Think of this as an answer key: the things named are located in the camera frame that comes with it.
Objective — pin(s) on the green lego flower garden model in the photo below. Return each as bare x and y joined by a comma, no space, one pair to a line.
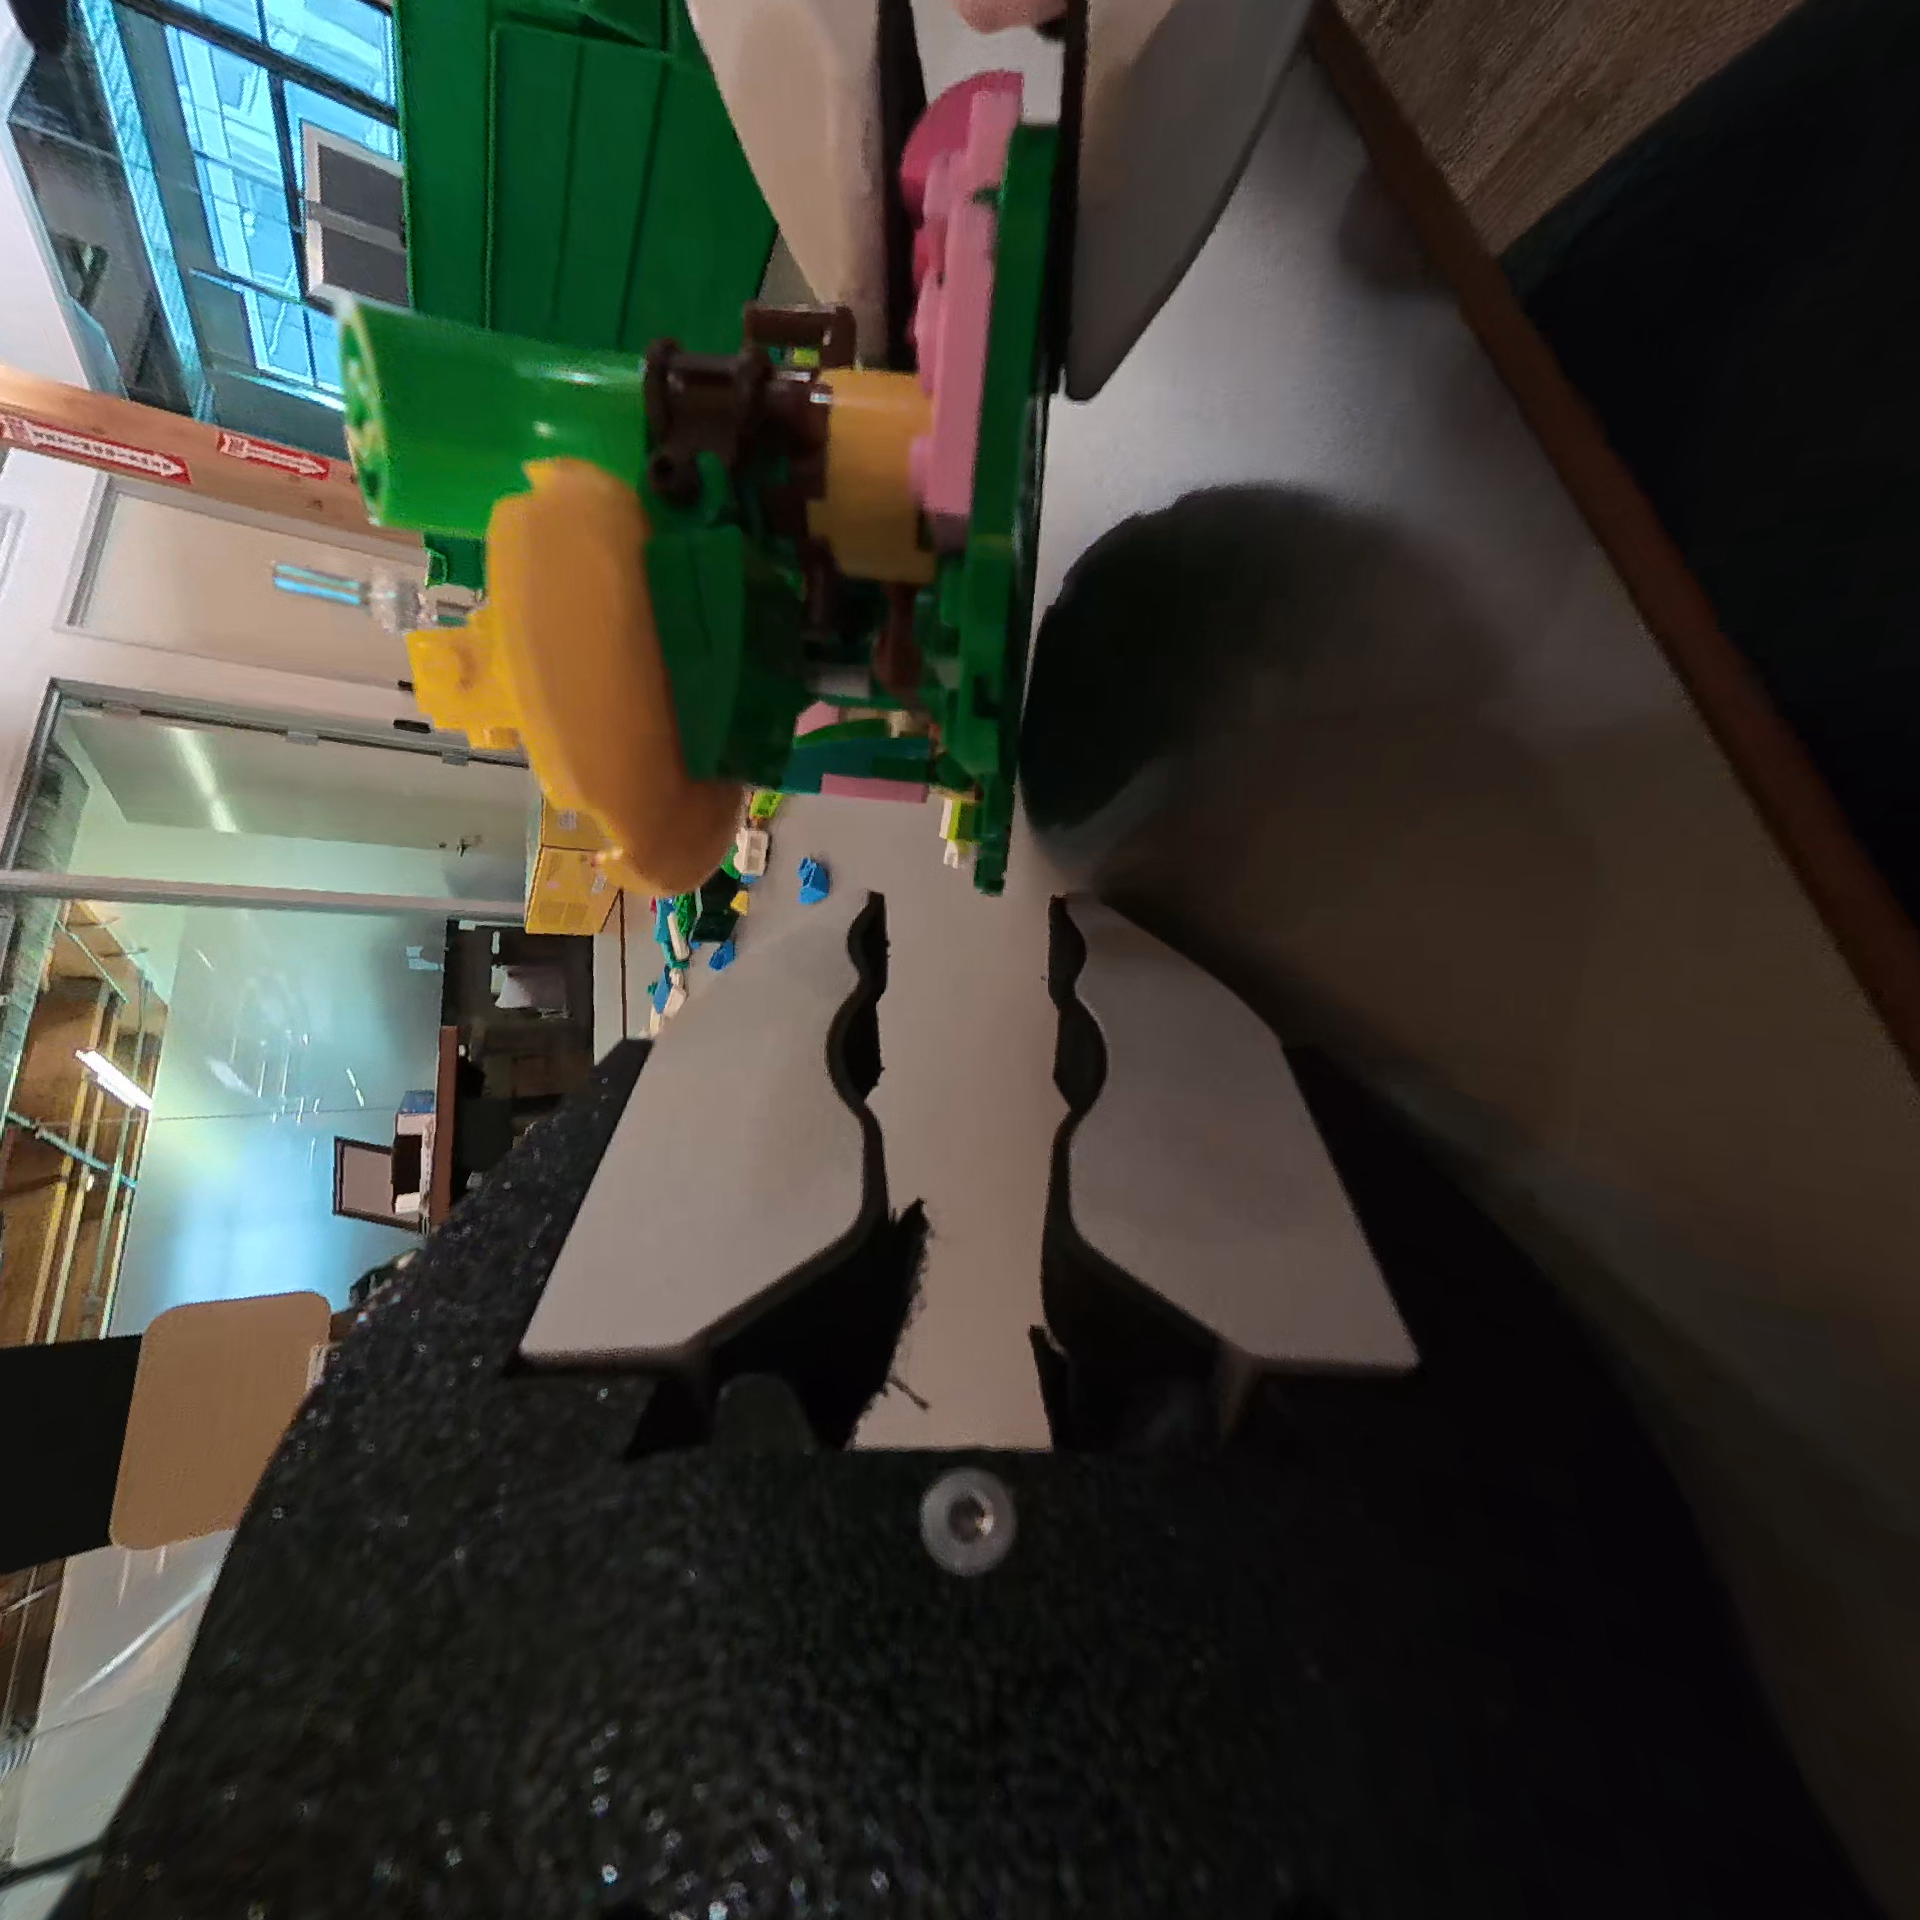
720,600

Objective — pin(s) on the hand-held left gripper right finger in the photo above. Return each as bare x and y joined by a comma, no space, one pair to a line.
1215,1200

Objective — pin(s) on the dark framed board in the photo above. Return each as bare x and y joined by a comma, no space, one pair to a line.
376,1177

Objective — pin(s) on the green plastic storage bin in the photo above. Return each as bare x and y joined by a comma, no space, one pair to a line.
555,166

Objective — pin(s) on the dark wooden desk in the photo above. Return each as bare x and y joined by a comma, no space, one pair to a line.
445,1126

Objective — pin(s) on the red label sticker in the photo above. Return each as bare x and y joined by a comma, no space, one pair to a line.
273,455
90,450

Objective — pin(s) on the black framed window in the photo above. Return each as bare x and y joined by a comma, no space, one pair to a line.
240,166

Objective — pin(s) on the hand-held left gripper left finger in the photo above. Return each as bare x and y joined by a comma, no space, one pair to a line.
704,1200

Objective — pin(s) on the pile of loose lego bricks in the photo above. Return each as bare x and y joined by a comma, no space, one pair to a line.
810,882

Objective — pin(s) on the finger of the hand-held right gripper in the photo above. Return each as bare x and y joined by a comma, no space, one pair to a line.
795,136
1177,136

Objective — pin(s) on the white door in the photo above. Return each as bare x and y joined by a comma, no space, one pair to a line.
225,578

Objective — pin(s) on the yellow lego set box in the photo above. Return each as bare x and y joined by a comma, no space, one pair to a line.
567,886

